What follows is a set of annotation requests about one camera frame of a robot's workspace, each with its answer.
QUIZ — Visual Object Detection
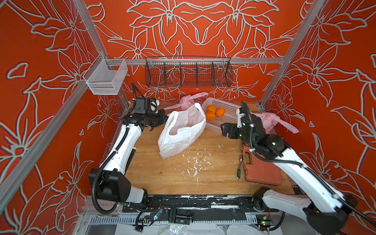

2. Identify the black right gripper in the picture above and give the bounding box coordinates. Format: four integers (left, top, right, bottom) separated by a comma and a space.
221, 121, 258, 150

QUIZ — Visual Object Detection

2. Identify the black wire wall basket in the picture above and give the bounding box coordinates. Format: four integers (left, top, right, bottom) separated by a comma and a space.
145, 56, 233, 88

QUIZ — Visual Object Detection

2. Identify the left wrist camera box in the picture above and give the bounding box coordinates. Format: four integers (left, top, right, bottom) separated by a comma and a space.
133, 98, 159, 115

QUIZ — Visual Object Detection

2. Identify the orange fruit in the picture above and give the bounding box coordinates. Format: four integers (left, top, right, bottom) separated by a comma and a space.
206, 111, 216, 121
215, 108, 226, 118
207, 105, 217, 113

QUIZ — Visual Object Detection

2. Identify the white plastic bag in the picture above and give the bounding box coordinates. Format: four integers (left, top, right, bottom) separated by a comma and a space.
158, 103, 207, 159

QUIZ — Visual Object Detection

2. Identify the green handled screwdriver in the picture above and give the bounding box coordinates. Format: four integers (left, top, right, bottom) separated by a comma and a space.
237, 156, 243, 180

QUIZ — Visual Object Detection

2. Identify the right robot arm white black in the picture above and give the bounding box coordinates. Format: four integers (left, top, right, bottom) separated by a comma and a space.
220, 101, 376, 235

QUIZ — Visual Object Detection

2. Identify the white wire wall basket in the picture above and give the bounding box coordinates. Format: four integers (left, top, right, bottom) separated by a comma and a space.
83, 53, 128, 96

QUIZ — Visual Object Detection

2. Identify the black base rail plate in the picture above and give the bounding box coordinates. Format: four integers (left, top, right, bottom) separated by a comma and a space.
120, 194, 283, 225

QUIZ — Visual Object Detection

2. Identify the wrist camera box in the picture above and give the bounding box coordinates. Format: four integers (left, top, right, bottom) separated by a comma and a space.
133, 98, 159, 115
237, 108, 250, 128

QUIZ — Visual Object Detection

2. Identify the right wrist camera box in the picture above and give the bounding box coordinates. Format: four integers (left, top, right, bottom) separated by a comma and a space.
237, 108, 250, 128

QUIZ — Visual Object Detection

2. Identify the plain pink plastic bag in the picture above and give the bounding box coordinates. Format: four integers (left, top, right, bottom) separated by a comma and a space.
164, 92, 208, 111

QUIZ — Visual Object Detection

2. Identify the black plastic bag dispenser strip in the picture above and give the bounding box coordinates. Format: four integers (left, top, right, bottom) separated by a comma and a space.
124, 147, 137, 173

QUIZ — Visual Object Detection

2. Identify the red plastic tool case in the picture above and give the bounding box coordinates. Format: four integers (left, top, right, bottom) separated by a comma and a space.
242, 146, 283, 186

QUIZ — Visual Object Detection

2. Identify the white perforated plastic basket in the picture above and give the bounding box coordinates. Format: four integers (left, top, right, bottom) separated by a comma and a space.
201, 98, 241, 134

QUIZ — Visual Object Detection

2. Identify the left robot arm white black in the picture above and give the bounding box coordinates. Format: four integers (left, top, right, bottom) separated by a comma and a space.
89, 84, 168, 215

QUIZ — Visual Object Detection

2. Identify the pink printed plastic bag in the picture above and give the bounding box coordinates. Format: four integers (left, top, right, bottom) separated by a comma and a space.
255, 112, 299, 134

